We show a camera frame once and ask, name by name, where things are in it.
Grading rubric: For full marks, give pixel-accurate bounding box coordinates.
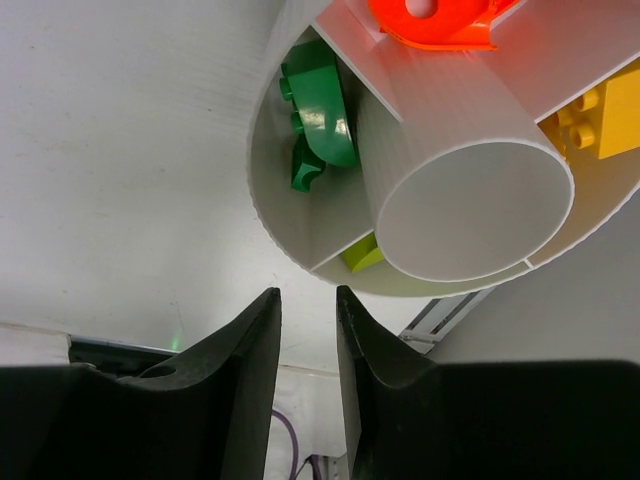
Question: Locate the small dark green lego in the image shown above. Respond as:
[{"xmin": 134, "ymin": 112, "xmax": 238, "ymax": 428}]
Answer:
[{"xmin": 291, "ymin": 137, "xmax": 326, "ymax": 193}]

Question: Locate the lime green square lego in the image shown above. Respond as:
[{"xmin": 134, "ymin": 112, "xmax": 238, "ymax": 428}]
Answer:
[{"xmin": 341, "ymin": 233, "xmax": 384, "ymax": 273}]

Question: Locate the orange round lego piece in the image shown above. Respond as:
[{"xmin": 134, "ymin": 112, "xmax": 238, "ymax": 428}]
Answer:
[{"xmin": 368, "ymin": 0, "xmax": 519, "ymax": 51}]

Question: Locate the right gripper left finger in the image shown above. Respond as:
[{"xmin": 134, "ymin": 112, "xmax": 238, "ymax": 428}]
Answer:
[{"xmin": 1, "ymin": 288, "xmax": 281, "ymax": 479}]

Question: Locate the yellow long lego brick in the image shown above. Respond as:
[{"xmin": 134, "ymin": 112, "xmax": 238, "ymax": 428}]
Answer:
[{"xmin": 539, "ymin": 69, "xmax": 639, "ymax": 160}]

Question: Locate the dark green curved lego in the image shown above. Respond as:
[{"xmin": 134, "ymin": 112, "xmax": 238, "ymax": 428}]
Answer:
[{"xmin": 279, "ymin": 40, "xmax": 359, "ymax": 168}]

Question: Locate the aluminium rail right side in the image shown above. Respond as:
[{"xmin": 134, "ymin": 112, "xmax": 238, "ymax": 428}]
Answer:
[{"xmin": 399, "ymin": 288, "xmax": 494, "ymax": 355}]

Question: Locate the white round divided container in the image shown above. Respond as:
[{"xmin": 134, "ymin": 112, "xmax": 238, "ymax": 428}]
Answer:
[{"xmin": 247, "ymin": 1, "xmax": 639, "ymax": 297}]

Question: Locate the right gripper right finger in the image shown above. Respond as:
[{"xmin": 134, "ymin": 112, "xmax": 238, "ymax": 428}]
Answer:
[{"xmin": 336, "ymin": 286, "xmax": 639, "ymax": 479}]

